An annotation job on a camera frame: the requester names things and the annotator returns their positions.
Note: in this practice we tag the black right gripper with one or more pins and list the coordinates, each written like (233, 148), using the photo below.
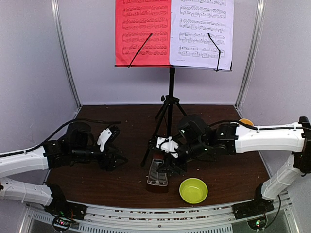
(173, 166)

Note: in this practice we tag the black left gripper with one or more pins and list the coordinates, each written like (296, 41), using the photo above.
(109, 165)

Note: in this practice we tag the wooden metronome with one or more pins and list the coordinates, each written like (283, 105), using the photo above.
(157, 182)

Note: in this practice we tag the black perforated music stand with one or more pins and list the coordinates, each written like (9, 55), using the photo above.
(168, 102)

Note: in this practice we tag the red sheet music paper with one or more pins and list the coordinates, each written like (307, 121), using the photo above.
(142, 33)

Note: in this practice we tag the white sheet music paper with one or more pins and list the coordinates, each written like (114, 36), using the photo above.
(202, 34)

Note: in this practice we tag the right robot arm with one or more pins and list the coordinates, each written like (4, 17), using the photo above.
(230, 137)

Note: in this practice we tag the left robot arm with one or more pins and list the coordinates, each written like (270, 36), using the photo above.
(76, 146)

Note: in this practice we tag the green bowl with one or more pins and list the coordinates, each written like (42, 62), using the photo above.
(193, 190)

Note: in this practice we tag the white patterned mug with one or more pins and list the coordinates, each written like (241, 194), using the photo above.
(246, 121)

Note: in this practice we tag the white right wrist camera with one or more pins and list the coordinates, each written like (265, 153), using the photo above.
(165, 145)

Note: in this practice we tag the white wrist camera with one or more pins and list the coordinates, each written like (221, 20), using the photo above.
(107, 135)
(165, 145)

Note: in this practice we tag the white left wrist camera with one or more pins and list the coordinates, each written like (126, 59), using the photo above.
(107, 135)

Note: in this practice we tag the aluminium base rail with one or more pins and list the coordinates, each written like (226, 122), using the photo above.
(200, 219)

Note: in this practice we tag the left aluminium frame post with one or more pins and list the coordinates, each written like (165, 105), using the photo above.
(64, 54)

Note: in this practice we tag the aluminium frame post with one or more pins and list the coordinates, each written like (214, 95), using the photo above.
(64, 54)
(254, 47)

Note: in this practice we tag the right aluminium frame post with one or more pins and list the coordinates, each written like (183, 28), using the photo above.
(254, 47)

